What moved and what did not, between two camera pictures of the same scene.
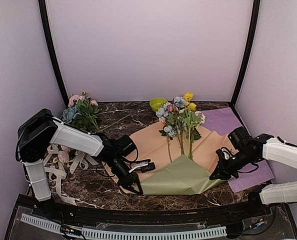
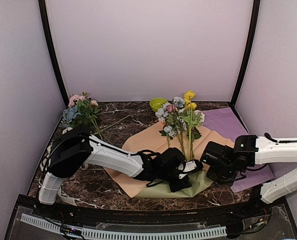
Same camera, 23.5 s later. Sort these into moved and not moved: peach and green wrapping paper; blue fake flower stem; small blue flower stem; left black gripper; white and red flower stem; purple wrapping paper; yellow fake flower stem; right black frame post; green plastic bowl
Moved: left black gripper; peach and green wrapping paper; white and red flower stem
Not moved: purple wrapping paper; yellow fake flower stem; green plastic bowl; blue fake flower stem; right black frame post; small blue flower stem
